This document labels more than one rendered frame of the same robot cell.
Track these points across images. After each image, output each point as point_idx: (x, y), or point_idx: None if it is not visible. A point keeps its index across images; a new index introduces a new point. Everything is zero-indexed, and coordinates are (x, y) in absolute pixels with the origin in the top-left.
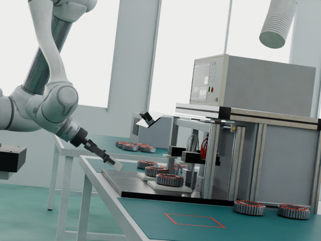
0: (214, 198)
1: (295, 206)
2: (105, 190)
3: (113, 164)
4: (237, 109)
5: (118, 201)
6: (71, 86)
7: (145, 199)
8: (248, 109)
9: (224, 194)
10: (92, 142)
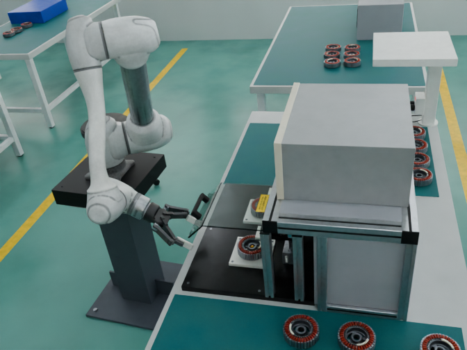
0: (281, 291)
1: (365, 327)
2: (184, 262)
3: (182, 246)
4: (284, 223)
5: (166, 310)
6: (101, 203)
7: (205, 294)
8: (317, 201)
9: (310, 267)
10: (162, 220)
